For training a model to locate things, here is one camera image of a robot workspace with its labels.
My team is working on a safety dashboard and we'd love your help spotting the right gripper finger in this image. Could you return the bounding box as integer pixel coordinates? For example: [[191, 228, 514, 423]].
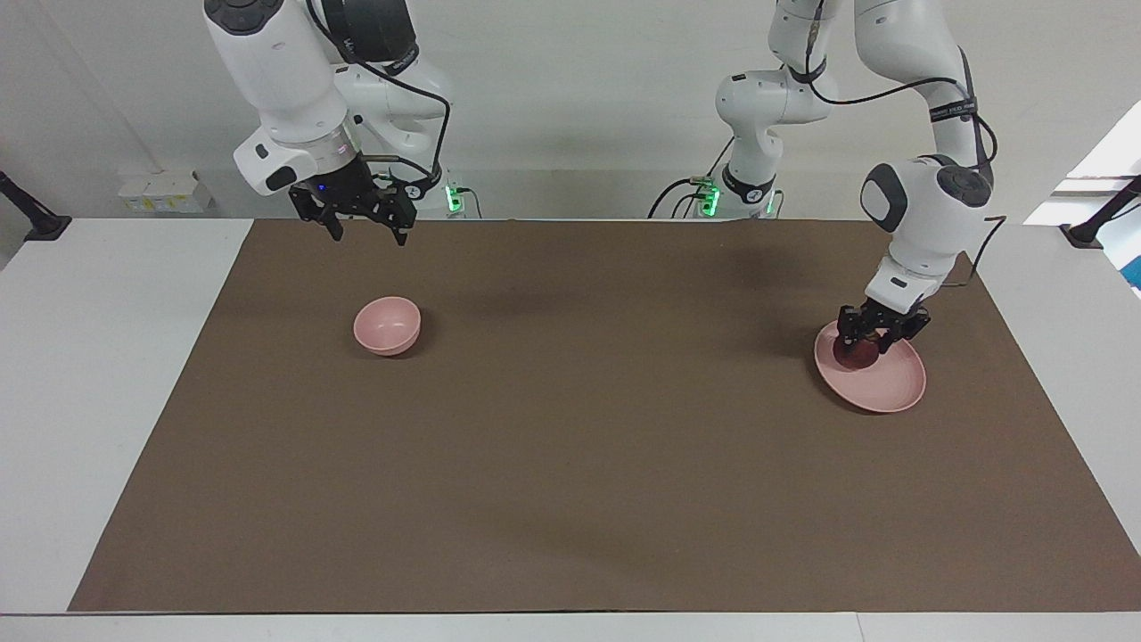
[[370, 181, 418, 248], [287, 185, 347, 243]]

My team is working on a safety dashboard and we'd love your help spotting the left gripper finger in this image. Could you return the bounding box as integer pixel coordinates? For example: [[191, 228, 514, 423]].
[[877, 308, 933, 358], [835, 304, 866, 354]]

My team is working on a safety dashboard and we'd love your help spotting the dark red apple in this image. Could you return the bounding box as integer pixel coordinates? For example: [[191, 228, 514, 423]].
[[833, 337, 882, 372]]

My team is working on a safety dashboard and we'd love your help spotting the pink plate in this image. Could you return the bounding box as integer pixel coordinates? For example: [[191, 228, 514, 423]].
[[813, 319, 928, 415]]

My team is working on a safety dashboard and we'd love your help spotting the pink bowl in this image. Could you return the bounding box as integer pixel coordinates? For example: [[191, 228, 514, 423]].
[[353, 297, 422, 358]]

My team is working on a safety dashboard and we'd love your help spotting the black clamp stand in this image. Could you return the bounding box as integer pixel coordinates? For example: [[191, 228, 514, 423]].
[[0, 169, 73, 243], [1059, 174, 1141, 250]]

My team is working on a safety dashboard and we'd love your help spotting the brown table mat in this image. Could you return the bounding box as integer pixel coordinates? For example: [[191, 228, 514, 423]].
[[69, 218, 1141, 613]]

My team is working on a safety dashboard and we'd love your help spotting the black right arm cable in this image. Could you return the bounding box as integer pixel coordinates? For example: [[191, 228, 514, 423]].
[[306, 0, 452, 193]]

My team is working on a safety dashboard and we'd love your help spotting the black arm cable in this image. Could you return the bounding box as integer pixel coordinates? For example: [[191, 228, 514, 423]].
[[802, 0, 1008, 292], [306, 0, 452, 193]]

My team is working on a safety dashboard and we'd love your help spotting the white wall socket box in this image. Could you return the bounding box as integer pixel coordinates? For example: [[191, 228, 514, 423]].
[[119, 169, 216, 215]]

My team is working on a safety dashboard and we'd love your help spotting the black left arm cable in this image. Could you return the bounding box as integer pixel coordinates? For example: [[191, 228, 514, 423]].
[[802, 0, 1008, 292]]

